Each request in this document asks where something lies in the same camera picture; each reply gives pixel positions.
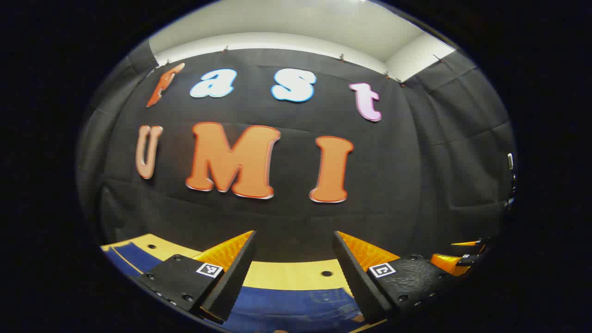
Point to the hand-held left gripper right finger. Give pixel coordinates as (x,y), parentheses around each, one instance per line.
(358,282)

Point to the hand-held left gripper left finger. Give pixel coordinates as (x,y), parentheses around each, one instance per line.
(231,282)

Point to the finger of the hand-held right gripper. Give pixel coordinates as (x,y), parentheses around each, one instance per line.
(446,264)
(465,243)

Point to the blue denim jeans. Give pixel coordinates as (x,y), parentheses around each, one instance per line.
(286,310)

